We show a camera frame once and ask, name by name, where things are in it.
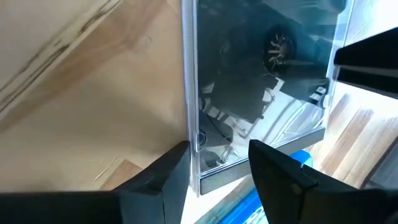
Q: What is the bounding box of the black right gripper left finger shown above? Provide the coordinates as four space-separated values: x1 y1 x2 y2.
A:
0 140 192 224

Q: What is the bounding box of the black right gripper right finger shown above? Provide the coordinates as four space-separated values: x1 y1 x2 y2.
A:
248 139 398 224

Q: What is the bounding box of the blue jewel case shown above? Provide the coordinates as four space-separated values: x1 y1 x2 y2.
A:
194 149 313 224

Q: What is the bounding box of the clear jewel case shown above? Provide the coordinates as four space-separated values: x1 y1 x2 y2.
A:
182 0 355 197

